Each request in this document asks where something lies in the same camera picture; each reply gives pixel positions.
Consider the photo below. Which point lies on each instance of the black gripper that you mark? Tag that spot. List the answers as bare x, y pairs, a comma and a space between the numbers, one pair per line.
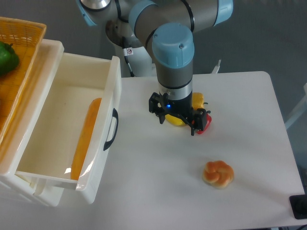
161, 105

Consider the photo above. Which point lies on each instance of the white top drawer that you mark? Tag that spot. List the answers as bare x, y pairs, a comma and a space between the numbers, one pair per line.
50, 151

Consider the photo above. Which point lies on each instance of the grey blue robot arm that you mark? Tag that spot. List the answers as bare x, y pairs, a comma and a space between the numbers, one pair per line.
166, 33

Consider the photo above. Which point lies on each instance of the white drawer cabinet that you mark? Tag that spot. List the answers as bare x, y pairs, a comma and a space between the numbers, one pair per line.
27, 188

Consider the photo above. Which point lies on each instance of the yellow banana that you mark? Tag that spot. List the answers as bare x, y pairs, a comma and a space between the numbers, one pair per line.
175, 121

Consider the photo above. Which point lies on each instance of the yellow bell pepper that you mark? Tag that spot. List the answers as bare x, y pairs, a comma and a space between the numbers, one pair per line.
198, 100

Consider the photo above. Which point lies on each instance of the red bell pepper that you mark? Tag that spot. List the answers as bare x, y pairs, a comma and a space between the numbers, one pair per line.
209, 120

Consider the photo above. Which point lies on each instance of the braided bread roll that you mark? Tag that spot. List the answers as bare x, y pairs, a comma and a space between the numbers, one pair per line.
218, 174

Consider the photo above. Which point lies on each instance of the orange baguette bread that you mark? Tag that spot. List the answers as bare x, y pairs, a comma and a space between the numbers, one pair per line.
84, 139

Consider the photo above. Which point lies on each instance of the black device at edge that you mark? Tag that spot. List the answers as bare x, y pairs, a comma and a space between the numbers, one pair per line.
299, 206

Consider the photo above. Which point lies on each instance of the orange plastic basket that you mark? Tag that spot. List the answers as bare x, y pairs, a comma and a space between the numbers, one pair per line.
25, 37

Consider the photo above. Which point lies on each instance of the green bell pepper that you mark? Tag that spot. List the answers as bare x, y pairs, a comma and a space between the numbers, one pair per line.
9, 60

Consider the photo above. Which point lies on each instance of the white table clamp bracket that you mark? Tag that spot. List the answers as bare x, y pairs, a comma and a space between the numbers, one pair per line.
217, 67

